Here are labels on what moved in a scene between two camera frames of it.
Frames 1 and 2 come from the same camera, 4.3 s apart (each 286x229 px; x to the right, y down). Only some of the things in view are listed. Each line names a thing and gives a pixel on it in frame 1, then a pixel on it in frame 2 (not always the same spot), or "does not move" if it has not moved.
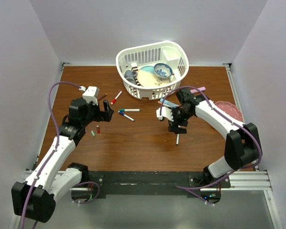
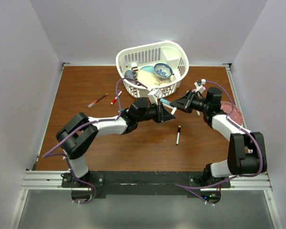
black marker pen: (178, 139) does not move
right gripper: (173, 126) -> (186, 102)
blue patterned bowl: (162, 70) does not move
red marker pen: (114, 100) does not move
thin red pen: (102, 97) does not move
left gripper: (102, 116) -> (162, 115)
